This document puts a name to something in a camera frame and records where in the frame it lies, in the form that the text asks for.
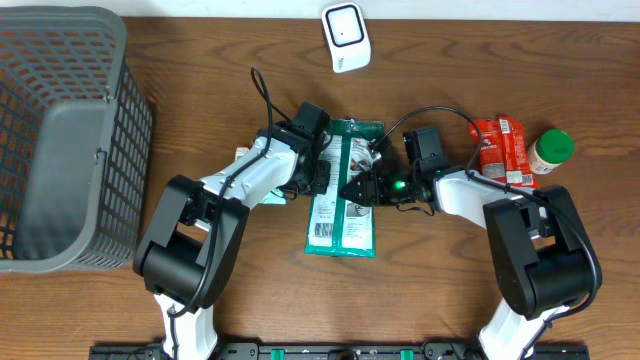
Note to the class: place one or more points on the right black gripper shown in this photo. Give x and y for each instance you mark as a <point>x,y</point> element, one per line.
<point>368,195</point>

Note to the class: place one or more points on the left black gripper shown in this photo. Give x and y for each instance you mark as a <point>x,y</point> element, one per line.
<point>321,185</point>

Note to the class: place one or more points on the orange tissue pack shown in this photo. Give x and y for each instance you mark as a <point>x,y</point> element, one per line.
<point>240,152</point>

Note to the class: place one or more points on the white barcode scanner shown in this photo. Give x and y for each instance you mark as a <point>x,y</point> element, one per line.
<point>346,37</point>

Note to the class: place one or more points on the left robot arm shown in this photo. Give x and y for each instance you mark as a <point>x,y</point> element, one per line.
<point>190,246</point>

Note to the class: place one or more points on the red snack packet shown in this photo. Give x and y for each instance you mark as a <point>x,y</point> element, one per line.
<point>491,153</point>

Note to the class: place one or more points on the light green wipes pack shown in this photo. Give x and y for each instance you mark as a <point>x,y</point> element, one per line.
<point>275,197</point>

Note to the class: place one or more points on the grey plastic mesh basket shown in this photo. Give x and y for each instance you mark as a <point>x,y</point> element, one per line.
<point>76,134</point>

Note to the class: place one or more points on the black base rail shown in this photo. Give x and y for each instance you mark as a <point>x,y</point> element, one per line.
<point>252,351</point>

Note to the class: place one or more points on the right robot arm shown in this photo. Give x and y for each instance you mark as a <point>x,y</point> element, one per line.
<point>544,263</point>

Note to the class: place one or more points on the red stick sachet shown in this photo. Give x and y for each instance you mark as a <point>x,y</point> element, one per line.
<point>513,148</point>

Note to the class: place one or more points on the green lid seasoning jar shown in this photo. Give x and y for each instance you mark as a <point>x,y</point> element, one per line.
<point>550,150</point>

